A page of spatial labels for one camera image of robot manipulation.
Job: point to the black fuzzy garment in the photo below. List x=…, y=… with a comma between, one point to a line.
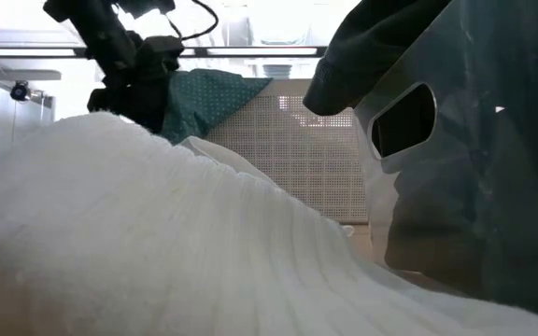
x=367, y=46

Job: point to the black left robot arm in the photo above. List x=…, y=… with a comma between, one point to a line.
x=96, y=32

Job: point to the black ceiling spotlight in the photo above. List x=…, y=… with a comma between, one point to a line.
x=19, y=91

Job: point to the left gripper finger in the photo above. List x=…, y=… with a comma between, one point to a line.
x=108, y=102
x=150, y=105

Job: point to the white perforated plastic basket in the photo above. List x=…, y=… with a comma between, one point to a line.
x=297, y=163

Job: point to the white ribbed cloth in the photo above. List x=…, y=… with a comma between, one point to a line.
x=133, y=233

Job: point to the teal dotted shirt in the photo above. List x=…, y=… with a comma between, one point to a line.
x=203, y=102

